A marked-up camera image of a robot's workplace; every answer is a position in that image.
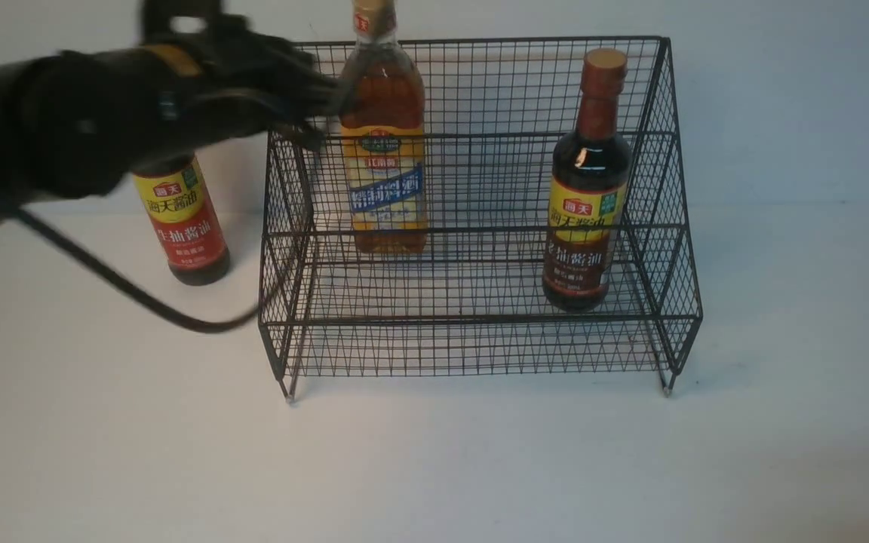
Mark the black cable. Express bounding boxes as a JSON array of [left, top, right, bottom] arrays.
[[0, 173, 266, 335]]

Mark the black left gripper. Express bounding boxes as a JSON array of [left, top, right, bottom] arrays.
[[139, 1, 353, 152]]

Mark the dark soy sauce bottle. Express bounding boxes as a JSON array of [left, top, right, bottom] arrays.
[[542, 48, 632, 313]]

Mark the light soy sauce bottle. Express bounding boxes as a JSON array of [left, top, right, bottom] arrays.
[[132, 154, 231, 286]]

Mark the black wire mesh shelf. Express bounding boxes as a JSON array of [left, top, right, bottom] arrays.
[[259, 35, 703, 400]]

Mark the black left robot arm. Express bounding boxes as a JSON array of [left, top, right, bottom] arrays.
[[0, 1, 342, 223]]

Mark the amber cooking wine bottle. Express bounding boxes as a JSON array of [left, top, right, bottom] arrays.
[[340, 1, 430, 254]]

